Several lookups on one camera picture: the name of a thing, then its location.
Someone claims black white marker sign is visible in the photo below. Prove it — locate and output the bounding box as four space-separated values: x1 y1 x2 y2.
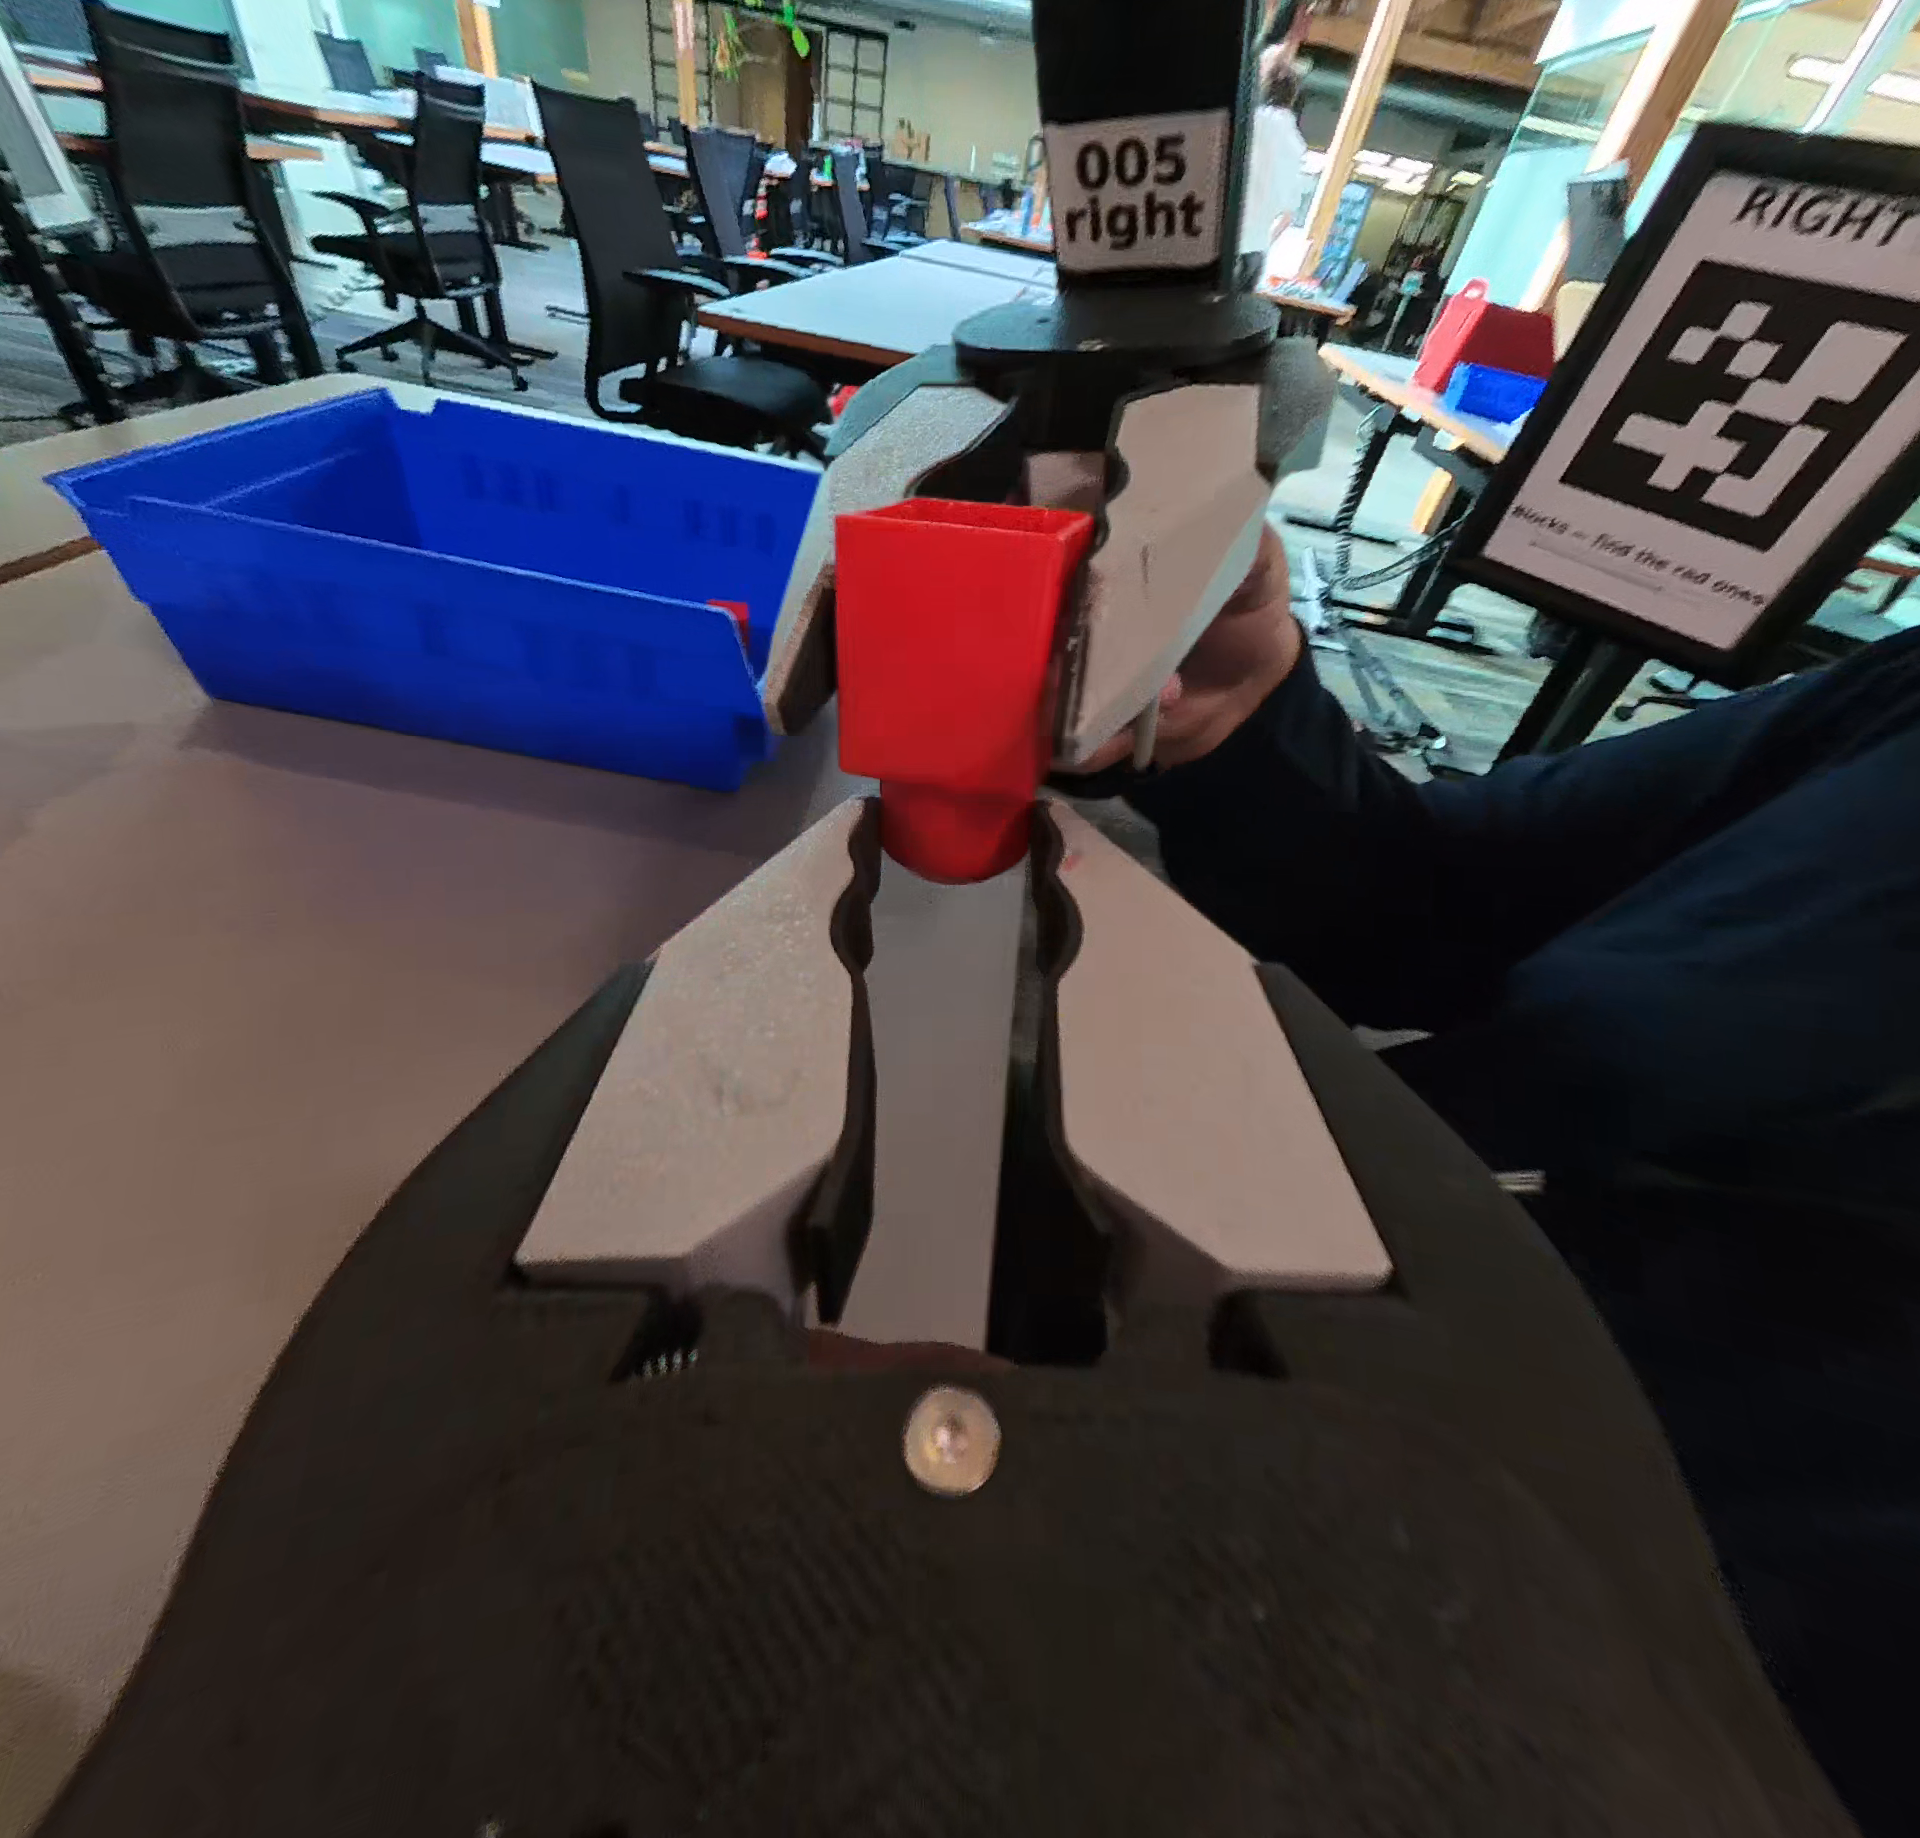
1447 118 1920 759

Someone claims white table with wooden edge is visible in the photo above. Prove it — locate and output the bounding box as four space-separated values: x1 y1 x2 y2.
694 237 1063 377

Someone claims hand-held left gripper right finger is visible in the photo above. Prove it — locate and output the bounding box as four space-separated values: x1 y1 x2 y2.
1018 798 1395 1324

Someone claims blue plastic bin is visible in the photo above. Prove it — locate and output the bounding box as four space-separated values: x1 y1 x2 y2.
42 387 827 796

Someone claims black office chair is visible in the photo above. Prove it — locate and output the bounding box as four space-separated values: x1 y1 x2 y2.
531 80 835 449
682 121 844 295
307 67 562 396
75 0 329 390

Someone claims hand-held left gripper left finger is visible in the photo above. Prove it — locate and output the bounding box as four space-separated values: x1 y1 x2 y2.
514 796 880 1329

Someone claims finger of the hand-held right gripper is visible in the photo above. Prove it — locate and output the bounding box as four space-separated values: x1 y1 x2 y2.
1048 383 1280 771
763 365 1025 740

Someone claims person's right hand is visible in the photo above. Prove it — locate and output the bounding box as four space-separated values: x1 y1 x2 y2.
1079 524 1312 778

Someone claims person's right leg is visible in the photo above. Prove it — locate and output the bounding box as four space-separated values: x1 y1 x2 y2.
1370 1028 1920 1838

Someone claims grey framed panel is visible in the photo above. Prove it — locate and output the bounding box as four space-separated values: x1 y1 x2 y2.
0 33 104 237

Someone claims hanging green plant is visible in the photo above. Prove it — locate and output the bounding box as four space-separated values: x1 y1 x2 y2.
706 0 817 87

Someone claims person's right forearm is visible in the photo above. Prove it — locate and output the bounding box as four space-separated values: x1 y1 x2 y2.
1126 626 1920 1058

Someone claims red one-stud plastic brick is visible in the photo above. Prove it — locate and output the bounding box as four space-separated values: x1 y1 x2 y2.
835 497 1097 881

